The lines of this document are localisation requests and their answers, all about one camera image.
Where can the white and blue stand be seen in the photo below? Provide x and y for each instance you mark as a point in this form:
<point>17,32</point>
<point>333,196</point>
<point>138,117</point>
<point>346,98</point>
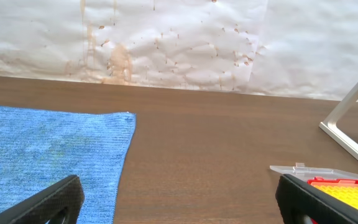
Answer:
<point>346,124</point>

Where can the blue cloth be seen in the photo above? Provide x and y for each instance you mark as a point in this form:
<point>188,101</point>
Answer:
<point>54,146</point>

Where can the red and yellow tip box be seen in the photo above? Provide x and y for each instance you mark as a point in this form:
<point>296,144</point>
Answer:
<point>350,189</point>

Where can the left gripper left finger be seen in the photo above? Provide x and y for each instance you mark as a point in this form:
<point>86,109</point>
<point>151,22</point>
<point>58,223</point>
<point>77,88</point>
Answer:
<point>56,199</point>

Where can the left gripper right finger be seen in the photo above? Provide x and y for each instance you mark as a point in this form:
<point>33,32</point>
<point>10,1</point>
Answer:
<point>303,199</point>

